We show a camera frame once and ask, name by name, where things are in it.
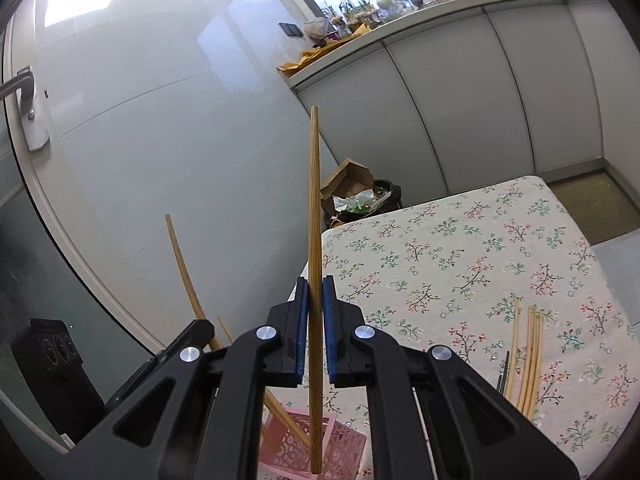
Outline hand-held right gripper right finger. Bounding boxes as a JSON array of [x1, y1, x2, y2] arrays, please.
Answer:
[[322, 274, 583, 480]]

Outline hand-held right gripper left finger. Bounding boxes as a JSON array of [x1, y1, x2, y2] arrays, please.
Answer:
[[50, 276, 313, 480]]

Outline pink perforated basket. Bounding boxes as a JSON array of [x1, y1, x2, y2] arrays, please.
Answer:
[[257, 407, 373, 480]]

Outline crumpled white paper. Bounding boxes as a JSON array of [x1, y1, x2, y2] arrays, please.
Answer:
[[334, 191, 377, 214]]

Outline floral tablecloth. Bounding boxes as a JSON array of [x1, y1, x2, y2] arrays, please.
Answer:
[[260, 175, 628, 480]]

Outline black trash bin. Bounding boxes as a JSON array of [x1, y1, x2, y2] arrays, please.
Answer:
[[322, 179, 403, 231]]

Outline brown cardboard box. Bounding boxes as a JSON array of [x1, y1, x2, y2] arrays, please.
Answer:
[[320, 159, 375, 202]]

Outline black box with round holes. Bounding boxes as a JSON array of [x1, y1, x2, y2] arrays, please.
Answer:
[[11, 317, 106, 446]]

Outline brown paper envelopes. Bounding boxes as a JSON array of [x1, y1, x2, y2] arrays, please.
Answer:
[[276, 35, 372, 79]]

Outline frosted glass door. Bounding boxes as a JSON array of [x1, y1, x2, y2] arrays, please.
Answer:
[[0, 10, 226, 461]]

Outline brown floor mat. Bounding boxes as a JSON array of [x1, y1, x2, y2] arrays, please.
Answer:
[[549, 170, 640, 247]]

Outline clear plastic bag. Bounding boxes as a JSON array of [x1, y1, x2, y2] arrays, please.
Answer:
[[304, 17, 331, 42]]

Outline row of small potted plants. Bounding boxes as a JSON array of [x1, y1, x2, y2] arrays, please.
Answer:
[[320, 0, 382, 32]]

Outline silver door handle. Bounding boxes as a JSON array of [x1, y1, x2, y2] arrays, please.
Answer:
[[0, 67, 51, 153]]

